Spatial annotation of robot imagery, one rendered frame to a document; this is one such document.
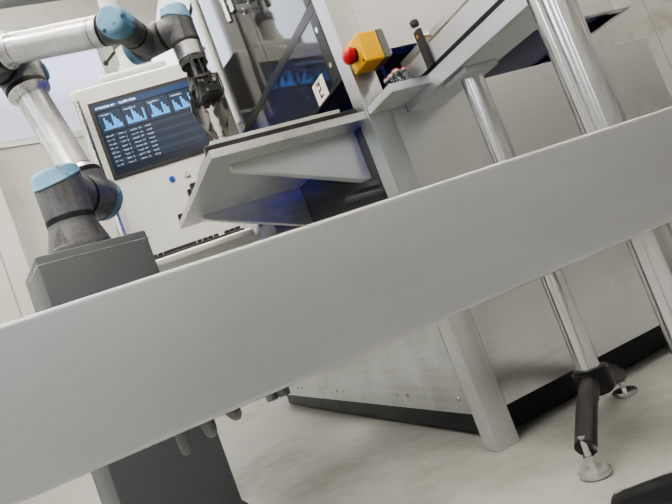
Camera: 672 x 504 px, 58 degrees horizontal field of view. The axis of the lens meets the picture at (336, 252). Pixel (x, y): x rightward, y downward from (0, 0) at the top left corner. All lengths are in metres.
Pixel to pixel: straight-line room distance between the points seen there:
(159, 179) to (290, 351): 1.96
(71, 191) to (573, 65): 1.19
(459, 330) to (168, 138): 1.43
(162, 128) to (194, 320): 2.01
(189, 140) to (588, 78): 1.88
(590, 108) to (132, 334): 0.55
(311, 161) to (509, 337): 0.65
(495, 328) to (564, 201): 0.92
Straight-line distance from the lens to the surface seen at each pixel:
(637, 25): 11.51
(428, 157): 1.56
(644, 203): 0.73
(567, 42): 0.78
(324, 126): 1.49
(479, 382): 1.52
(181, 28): 1.70
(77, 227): 1.56
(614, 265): 1.82
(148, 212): 2.40
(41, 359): 0.48
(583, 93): 0.77
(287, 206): 2.02
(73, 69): 6.04
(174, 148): 2.45
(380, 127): 1.52
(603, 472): 1.27
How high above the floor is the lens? 0.49
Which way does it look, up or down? 4 degrees up
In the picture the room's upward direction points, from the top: 21 degrees counter-clockwise
